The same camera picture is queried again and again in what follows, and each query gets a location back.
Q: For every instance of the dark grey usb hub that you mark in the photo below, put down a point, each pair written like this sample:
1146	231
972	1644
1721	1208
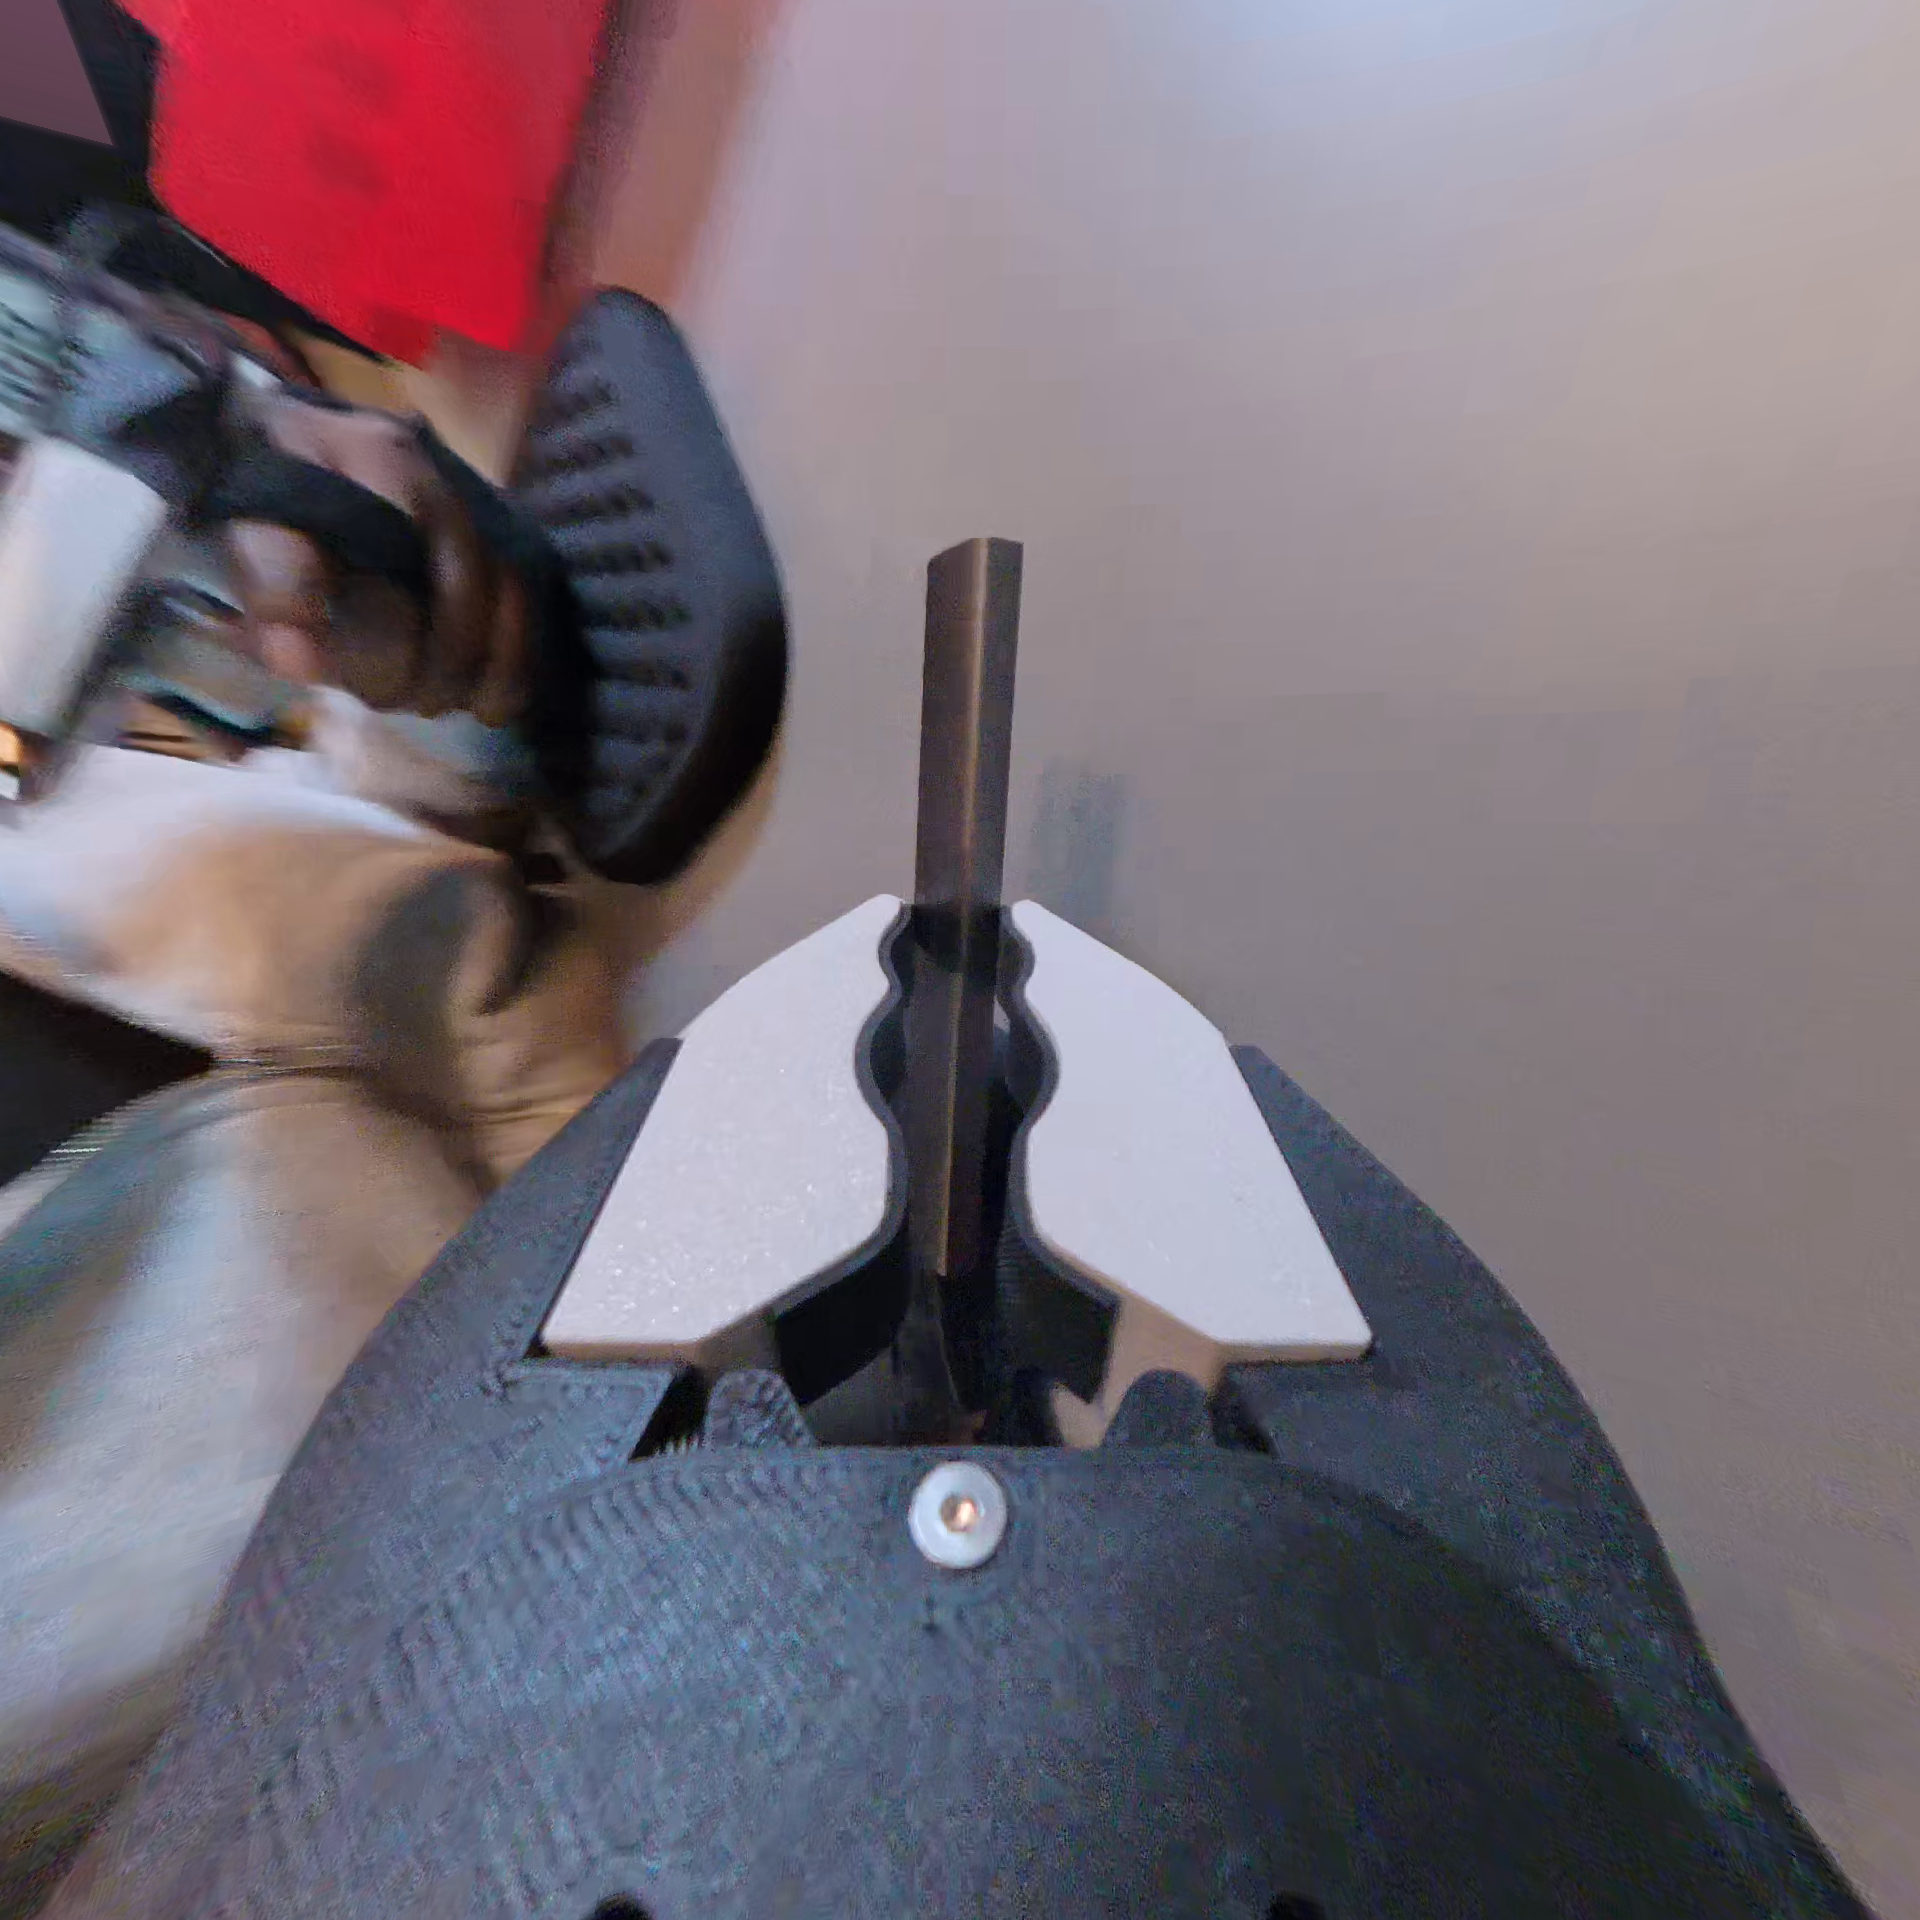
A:
968	720

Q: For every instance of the person's left hand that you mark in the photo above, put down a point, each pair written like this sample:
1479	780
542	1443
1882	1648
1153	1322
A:
465	600

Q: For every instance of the black textured pad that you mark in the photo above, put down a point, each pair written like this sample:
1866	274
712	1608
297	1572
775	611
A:
662	600

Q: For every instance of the grey fleece jacket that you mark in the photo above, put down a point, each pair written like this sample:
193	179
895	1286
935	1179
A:
150	1425

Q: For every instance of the red plastic bin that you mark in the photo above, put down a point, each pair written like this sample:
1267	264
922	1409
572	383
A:
360	148

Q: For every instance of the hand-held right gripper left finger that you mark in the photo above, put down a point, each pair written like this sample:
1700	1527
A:
720	1185

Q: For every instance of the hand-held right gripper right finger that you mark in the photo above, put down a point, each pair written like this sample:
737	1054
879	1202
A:
1201	1185

